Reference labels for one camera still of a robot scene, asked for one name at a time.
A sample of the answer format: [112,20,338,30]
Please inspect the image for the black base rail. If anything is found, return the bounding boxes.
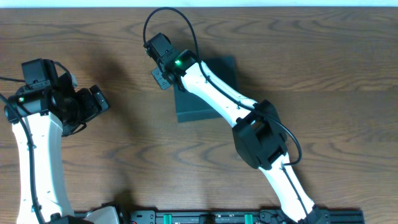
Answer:
[121,208,365,224]

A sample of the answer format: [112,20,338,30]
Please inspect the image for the black gift box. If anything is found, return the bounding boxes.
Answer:
[174,56,239,123]

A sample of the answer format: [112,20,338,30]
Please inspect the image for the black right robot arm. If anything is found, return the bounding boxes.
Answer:
[150,49,322,223]

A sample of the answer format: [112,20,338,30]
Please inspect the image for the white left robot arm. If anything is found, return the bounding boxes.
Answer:
[4,72,122,223]

